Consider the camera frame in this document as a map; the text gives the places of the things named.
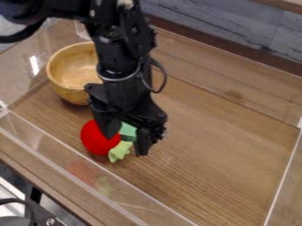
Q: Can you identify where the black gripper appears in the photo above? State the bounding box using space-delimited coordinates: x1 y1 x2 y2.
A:
84 78 167 156

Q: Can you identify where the red plush strawberry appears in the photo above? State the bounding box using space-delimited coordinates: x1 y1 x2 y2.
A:
80 120 134 163

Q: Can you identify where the black table leg bracket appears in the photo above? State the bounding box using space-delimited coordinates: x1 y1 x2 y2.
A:
25 186 66 226

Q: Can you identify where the green rectangular block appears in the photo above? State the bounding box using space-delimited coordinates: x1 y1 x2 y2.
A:
119 123 136 142

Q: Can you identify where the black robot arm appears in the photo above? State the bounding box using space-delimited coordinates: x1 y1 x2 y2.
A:
0 0 167 155

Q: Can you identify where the clear acrylic tray wall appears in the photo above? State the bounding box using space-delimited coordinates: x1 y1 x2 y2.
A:
0 98 298 226

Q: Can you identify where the black cable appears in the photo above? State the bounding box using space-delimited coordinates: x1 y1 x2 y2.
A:
0 198 36 226

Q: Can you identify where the wooden bowl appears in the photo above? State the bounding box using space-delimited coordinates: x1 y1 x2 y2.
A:
46 41 103 106

